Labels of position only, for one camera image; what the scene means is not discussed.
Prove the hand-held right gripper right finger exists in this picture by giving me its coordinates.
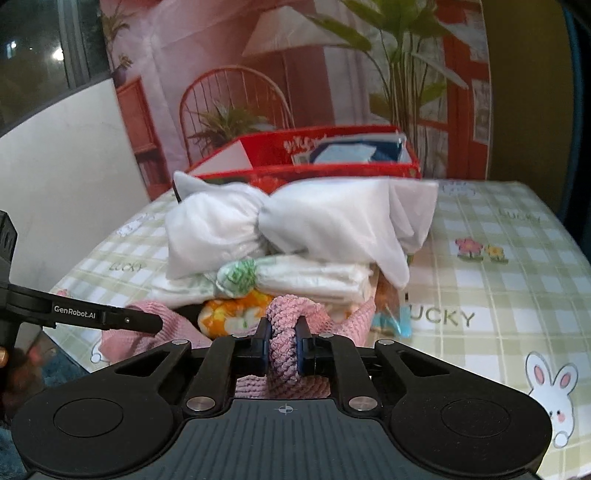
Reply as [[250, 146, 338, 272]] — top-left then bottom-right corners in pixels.
[[294, 318, 455, 416]]

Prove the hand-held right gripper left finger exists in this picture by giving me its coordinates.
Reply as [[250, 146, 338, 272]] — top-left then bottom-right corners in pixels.
[[111, 318, 272, 416]]

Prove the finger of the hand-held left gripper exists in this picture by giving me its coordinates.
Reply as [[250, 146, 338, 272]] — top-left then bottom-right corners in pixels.
[[97, 308, 165, 336]]

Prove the pink knitted towel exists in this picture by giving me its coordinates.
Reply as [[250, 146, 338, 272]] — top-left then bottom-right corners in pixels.
[[99, 294, 377, 400]]

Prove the orange floral cloth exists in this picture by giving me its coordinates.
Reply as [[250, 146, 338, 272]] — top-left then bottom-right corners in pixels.
[[198, 290, 278, 335]]

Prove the clear snack packet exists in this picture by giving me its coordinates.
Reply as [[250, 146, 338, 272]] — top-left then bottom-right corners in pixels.
[[372, 270, 411, 337]]

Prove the white cloth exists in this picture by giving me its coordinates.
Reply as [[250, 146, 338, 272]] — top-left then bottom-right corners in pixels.
[[165, 171, 439, 289]]

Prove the red strawberry cardboard box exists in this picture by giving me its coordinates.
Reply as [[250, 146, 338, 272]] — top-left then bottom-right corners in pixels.
[[187, 126, 423, 192]]

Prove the person's left hand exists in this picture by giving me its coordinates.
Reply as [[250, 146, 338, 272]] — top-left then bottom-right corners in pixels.
[[0, 346, 44, 418]]

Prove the white diaper with green print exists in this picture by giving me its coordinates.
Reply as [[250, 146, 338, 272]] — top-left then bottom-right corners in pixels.
[[150, 256, 375, 310]]

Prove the green checkered bunny tablecloth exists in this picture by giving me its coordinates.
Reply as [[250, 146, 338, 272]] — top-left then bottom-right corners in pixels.
[[48, 178, 591, 480]]

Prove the blue and white packet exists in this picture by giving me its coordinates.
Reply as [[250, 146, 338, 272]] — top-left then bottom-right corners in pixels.
[[308, 133, 409, 165]]

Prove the window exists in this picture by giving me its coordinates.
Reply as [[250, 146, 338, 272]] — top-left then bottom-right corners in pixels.
[[0, 0, 112, 134]]

